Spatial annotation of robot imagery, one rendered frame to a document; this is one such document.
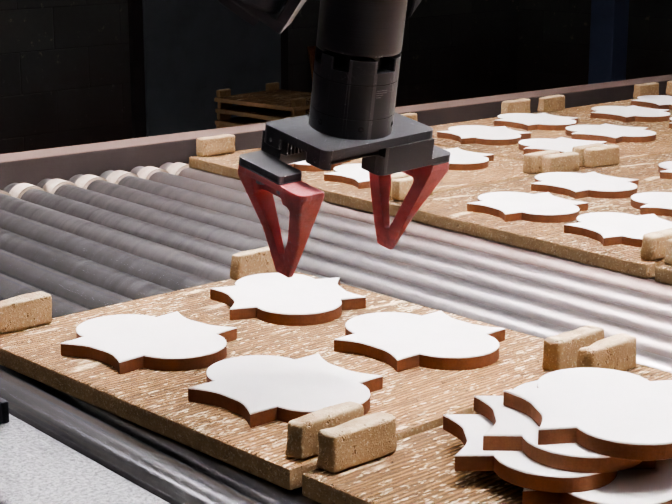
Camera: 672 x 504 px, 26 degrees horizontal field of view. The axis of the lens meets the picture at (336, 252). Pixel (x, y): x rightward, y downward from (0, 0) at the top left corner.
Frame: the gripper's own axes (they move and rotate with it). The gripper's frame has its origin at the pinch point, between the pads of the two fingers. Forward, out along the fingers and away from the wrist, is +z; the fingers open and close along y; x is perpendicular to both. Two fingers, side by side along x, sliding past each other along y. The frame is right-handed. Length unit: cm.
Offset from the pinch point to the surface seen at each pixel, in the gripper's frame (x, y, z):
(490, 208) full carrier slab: -35, -59, 21
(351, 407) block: 7.1, 4.0, 8.1
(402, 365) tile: -1.2, -9.7, 12.5
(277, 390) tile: -2.0, 2.6, 11.5
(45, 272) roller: -52, -9, 24
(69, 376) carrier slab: -17.6, 10.2, 15.3
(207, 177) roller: -83, -55, 33
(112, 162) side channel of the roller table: -96, -48, 33
